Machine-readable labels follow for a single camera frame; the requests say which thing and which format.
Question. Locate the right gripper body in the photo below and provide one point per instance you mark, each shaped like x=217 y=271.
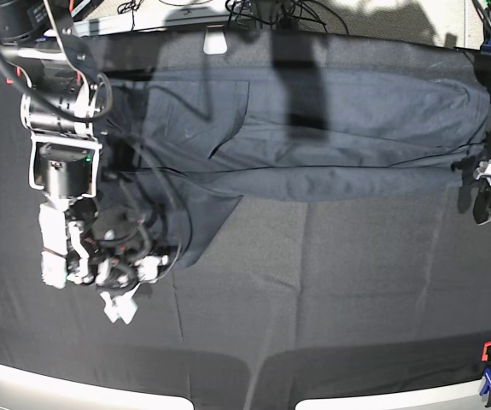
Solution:
x=115 y=264

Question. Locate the dark grey t-shirt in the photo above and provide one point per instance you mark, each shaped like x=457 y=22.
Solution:
x=198 y=142

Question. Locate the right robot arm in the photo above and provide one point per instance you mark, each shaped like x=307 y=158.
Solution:
x=64 y=94

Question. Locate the black table cloth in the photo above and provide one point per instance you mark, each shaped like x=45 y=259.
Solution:
x=291 y=300

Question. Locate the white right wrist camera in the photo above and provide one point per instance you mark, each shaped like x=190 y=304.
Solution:
x=122 y=307

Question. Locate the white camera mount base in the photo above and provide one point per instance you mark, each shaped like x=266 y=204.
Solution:
x=215 y=43

